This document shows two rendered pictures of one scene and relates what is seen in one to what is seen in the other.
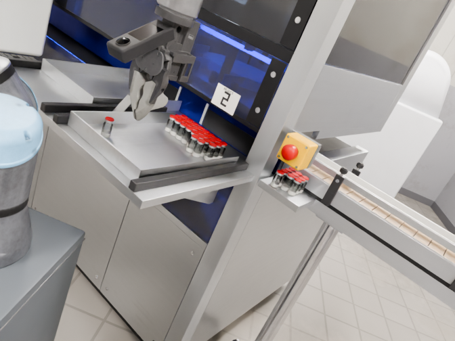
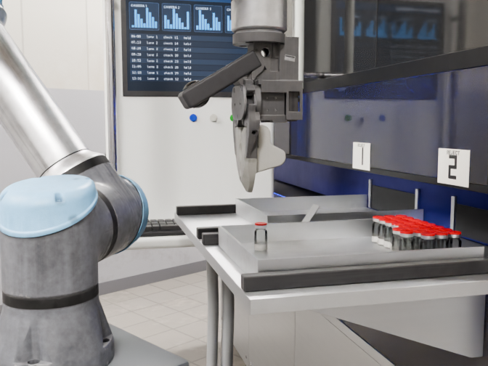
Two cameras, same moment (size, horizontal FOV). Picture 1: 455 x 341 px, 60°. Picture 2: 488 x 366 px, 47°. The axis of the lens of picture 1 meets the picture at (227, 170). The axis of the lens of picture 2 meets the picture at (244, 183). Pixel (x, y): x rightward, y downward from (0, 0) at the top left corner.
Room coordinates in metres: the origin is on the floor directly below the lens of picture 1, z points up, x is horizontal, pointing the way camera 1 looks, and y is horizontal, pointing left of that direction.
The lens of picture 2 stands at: (0.18, -0.35, 1.09)
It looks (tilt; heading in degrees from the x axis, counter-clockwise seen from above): 6 degrees down; 46
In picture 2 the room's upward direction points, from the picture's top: straight up
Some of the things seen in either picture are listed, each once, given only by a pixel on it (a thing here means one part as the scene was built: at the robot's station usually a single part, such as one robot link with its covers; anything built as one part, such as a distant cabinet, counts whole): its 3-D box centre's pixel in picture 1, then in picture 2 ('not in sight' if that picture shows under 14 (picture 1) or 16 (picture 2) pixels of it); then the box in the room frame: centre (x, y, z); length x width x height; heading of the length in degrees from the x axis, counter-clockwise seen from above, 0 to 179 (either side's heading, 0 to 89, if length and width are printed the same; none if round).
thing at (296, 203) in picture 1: (289, 191); not in sight; (1.01, -0.18, 0.87); 0.14 x 0.13 x 0.02; 150
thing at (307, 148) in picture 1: (298, 151); not in sight; (0.98, -0.15, 0.99); 0.08 x 0.07 x 0.07; 150
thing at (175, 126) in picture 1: (189, 137); (401, 237); (1.00, 0.13, 0.90); 0.18 x 0.02 x 0.05; 60
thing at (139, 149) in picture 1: (159, 141); (338, 245); (0.90, 0.18, 0.90); 0.34 x 0.26 x 0.04; 150
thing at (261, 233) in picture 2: (107, 128); (261, 237); (0.84, 0.30, 0.90); 0.02 x 0.02 x 0.04
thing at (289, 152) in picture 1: (290, 152); not in sight; (0.94, -0.13, 0.99); 0.04 x 0.04 x 0.04; 60
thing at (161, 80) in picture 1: (156, 80); (250, 125); (0.71, 0.19, 1.09); 0.05 x 0.02 x 0.09; 60
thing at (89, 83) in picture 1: (115, 86); (323, 211); (1.17, 0.42, 0.90); 0.34 x 0.26 x 0.04; 150
